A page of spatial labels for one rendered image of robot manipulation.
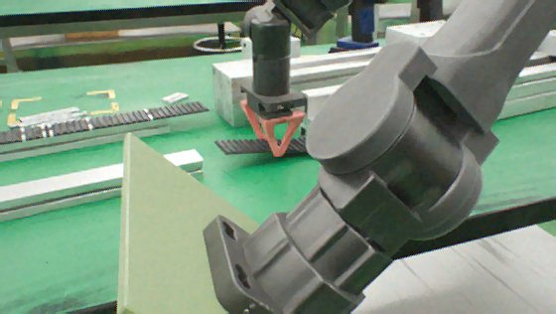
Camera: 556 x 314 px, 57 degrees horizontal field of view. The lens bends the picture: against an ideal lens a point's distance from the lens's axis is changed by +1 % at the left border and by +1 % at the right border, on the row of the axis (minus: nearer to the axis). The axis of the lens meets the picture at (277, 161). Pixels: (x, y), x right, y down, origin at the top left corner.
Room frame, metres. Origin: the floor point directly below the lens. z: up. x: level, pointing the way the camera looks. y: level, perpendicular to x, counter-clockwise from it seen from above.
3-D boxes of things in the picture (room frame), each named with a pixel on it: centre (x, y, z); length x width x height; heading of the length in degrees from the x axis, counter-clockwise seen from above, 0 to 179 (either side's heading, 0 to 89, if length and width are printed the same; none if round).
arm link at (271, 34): (0.74, 0.01, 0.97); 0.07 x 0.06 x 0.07; 11
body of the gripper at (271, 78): (0.74, 0.01, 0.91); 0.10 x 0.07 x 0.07; 26
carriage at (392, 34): (1.12, -0.34, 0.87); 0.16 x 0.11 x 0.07; 116
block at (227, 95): (0.91, 0.06, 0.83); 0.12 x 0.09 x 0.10; 26
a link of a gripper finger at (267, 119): (0.73, 0.00, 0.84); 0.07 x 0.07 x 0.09; 26
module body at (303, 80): (1.12, -0.34, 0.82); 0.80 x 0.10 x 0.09; 116
